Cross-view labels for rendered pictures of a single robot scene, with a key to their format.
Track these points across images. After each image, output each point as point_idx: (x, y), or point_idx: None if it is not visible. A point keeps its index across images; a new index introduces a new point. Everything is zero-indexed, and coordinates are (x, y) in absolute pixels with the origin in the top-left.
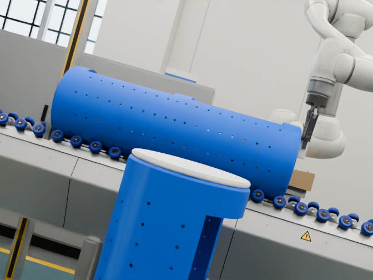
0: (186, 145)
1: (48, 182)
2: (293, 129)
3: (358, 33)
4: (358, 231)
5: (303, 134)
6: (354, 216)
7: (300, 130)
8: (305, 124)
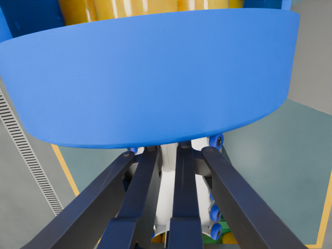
0: None
1: None
2: (20, 105)
3: None
4: (196, 187)
5: (176, 158)
6: (209, 194)
7: (39, 139)
8: (235, 201)
